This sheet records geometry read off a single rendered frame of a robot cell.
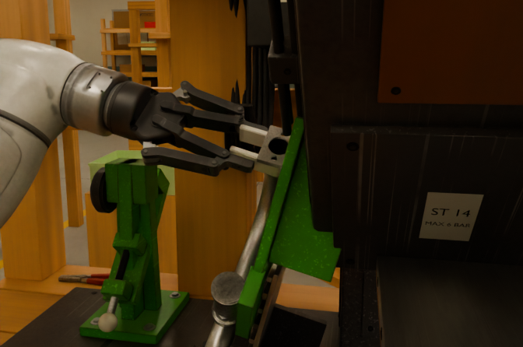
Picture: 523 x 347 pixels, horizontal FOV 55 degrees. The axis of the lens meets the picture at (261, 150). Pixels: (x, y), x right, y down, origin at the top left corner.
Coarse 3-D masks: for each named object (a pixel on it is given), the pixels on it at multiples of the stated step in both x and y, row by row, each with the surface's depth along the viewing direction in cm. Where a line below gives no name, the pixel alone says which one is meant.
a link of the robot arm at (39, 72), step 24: (0, 48) 65; (24, 48) 65; (48, 48) 66; (0, 72) 63; (24, 72) 63; (48, 72) 64; (0, 96) 62; (24, 96) 62; (48, 96) 63; (24, 120) 62; (48, 120) 64; (48, 144) 66
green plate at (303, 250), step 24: (288, 144) 49; (288, 168) 50; (288, 192) 51; (288, 216) 52; (264, 240) 52; (288, 240) 52; (312, 240) 52; (264, 264) 52; (288, 264) 53; (312, 264) 52; (336, 264) 52
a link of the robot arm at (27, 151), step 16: (0, 128) 60; (16, 128) 61; (0, 144) 58; (16, 144) 61; (32, 144) 63; (0, 160) 58; (16, 160) 60; (32, 160) 63; (0, 176) 58; (16, 176) 61; (32, 176) 64; (0, 192) 59; (16, 192) 61; (0, 208) 60; (16, 208) 64; (0, 224) 61
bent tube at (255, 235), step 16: (272, 128) 63; (272, 144) 63; (272, 160) 60; (272, 176) 65; (272, 192) 68; (256, 224) 70; (256, 240) 68; (240, 256) 68; (256, 256) 67; (240, 272) 65; (224, 336) 60
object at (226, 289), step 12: (216, 276) 54; (228, 276) 54; (240, 276) 55; (216, 288) 53; (228, 288) 54; (240, 288) 54; (216, 300) 53; (228, 300) 53; (216, 312) 57; (228, 312) 55; (228, 324) 58
